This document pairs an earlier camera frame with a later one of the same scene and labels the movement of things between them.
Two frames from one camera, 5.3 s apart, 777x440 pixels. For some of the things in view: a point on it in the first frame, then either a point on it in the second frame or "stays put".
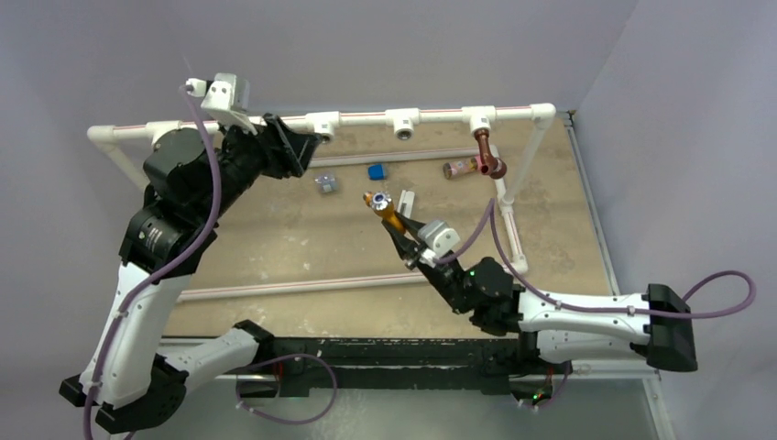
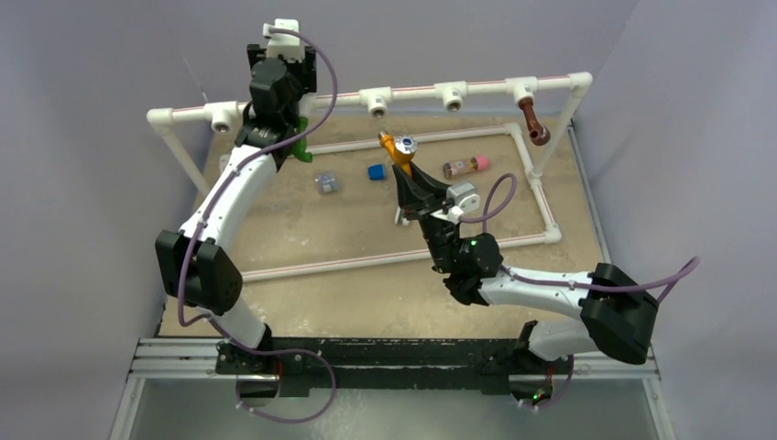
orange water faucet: (381, 203) -> (401, 148)
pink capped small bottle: (452, 170) stays put
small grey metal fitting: (328, 182) stays put
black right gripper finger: (407, 247) -> (409, 195)
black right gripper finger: (410, 226) -> (428, 187)
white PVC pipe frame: (116, 136) -> (225, 115)
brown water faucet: (491, 165) -> (539, 134)
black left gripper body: (244, 158) -> (301, 72)
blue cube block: (377, 172) stays put
